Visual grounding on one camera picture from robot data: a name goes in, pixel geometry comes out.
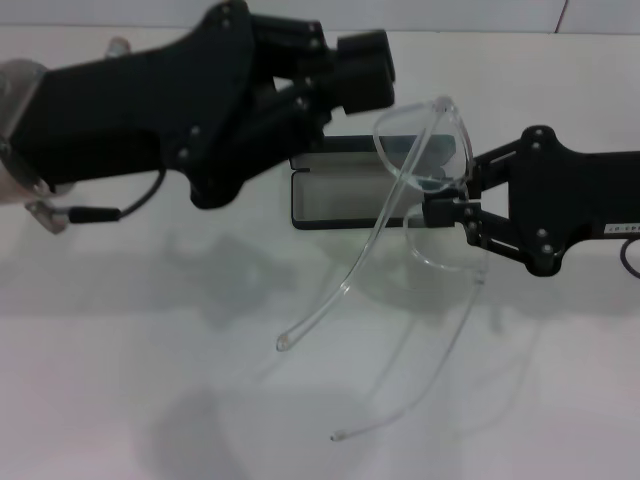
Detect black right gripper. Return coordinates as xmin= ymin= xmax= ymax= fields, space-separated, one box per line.
xmin=422 ymin=124 xmax=640 ymax=277

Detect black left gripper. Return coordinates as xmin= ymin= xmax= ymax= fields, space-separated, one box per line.
xmin=7 ymin=2 xmax=276 ymax=211

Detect clear transparent glasses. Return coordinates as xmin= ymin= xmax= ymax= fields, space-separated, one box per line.
xmin=275 ymin=94 xmax=489 ymax=444

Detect black glasses case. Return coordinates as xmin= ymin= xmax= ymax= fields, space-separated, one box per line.
xmin=289 ymin=132 xmax=471 ymax=231

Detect silver cylindrical connector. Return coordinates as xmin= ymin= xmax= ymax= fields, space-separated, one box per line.
xmin=104 ymin=35 xmax=132 ymax=57

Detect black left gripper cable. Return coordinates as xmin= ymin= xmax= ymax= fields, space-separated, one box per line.
xmin=67 ymin=167 xmax=166 ymax=224

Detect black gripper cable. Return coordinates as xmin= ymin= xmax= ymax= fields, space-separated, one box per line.
xmin=619 ymin=238 xmax=640 ymax=277
xmin=67 ymin=167 xmax=166 ymax=224

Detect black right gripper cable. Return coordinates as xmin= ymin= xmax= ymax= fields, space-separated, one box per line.
xmin=619 ymin=238 xmax=640 ymax=277

